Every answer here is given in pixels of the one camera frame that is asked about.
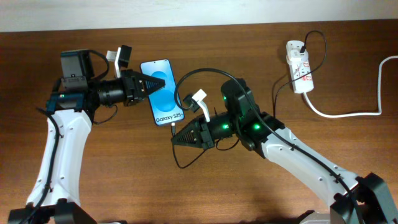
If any black USB charging cable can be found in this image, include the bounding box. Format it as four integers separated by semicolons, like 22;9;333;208
170;30;328;169

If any blue Samsung Galaxy smartphone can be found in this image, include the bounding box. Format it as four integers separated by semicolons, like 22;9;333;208
140;59;185;126

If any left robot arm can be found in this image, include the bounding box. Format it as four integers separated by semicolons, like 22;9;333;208
8;45;165;223

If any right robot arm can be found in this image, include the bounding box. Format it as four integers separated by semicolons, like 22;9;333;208
171;78;397;223

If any white USB charger adapter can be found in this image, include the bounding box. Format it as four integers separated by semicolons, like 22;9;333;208
286;49;308;65

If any white power strip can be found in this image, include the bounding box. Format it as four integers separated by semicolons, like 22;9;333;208
286;40;314;94

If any white power strip cord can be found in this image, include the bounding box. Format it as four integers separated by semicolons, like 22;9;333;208
303;55;398;119

